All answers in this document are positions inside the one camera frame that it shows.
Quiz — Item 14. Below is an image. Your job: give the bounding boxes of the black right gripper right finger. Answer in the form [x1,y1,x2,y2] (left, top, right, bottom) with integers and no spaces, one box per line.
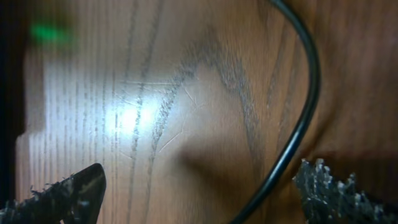
[293,159,397,224]

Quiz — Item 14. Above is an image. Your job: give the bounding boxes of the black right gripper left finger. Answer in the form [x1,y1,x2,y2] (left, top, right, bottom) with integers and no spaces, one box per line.
[1,163,106,224]

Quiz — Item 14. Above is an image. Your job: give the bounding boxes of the black USB cable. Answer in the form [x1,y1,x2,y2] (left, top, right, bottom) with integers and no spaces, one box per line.
[228,0,321,224]

